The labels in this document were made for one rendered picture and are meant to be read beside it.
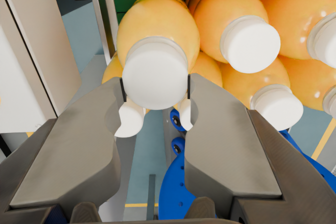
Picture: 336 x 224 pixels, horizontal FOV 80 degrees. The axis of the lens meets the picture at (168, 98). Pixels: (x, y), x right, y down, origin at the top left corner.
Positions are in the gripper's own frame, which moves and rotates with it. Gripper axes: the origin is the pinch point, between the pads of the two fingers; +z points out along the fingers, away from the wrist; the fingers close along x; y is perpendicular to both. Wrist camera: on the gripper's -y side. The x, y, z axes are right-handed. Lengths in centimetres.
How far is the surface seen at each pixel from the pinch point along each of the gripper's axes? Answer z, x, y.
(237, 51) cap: 3.5, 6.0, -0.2
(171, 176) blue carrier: 9.6, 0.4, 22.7
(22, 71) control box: 4.7, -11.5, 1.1
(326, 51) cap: 3.6, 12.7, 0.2
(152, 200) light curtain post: 89, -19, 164
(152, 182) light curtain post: 106, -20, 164
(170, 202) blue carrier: 5.3, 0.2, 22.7
